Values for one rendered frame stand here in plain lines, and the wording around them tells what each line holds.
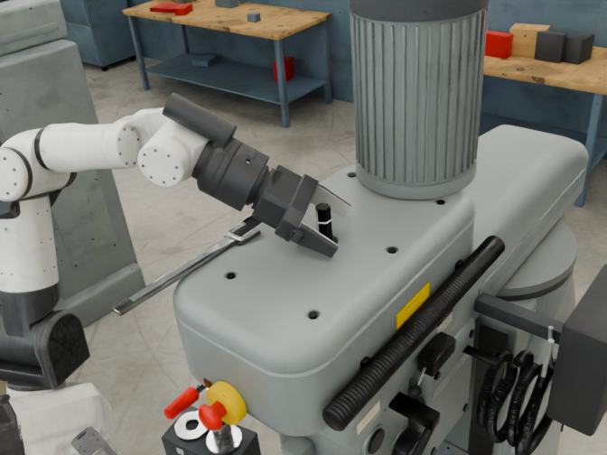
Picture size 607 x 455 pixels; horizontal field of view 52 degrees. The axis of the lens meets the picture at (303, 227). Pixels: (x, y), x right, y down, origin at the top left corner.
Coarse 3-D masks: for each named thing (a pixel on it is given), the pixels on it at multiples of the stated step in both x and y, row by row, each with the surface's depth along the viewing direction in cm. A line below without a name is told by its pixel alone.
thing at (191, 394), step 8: (200, 384) 95; (184, 392) 93; (192, 392) 93; (200, 392) 94; (176, 400) 92; (184, 400) 92; (192, 400) 93; (168, 408) 91; (176, 408) 91; (184, 408) 92; (168, 416) 91
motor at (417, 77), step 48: (384, 0) 84; (432, 0) 82; (480, 0) 85; (384, 48) 88; (432, 48) 86; (480, 48) 91; (384, 96) 92; (432, 96) 90; (480, 96) 96; (384, 144) 96; (432, 144) 94; (384, 192) 100; (432, 192) 98
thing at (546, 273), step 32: (544, 256) 138; (512, 288) 130; (544, 288) 132; (480, 320) 130; (512, 352) 129; (544, 352) 141; (480, 384) 138; (480, 448) 149; (512, 448) 147; (544, 448) 167
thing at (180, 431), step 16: (192, 416) 164; (176, 432) 160; (192, 432) 160; (208, 432) 161; (240, 432) 158; (256, 432) 160; (176, 448) 159; (192, 448) 157; (208, 448) 156; (224, 448) 155; (240, 448) 156; (256, 448) 161
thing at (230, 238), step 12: (240, 228) 95; (228, 240) 92; (240, 240) 92; (204, 252) 90; (216, 252) 90; (192, 264) 88; (168, 276) 86; (180, 276) 86; (144, 288) 84; (156, 288) 84; (132, 300) 82; (144, 300) 83; (120, 312) 81
